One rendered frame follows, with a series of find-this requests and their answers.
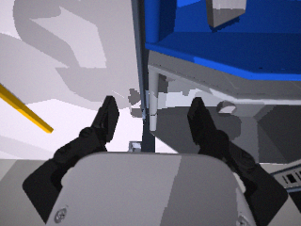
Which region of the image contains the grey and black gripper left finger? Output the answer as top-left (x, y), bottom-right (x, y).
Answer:
top-left (23, 95), bottom-right (119, 225)

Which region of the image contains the blue open bin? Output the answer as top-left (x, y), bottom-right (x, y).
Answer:
top-left (144, 0), bottom-right (301, 81)

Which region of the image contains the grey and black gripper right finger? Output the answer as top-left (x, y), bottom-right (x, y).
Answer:
top-left (187, 97), bottom-right (289, 226)

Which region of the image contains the yellow bar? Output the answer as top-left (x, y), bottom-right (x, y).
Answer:
top-left (0, 85), bottom-right (54, 133)

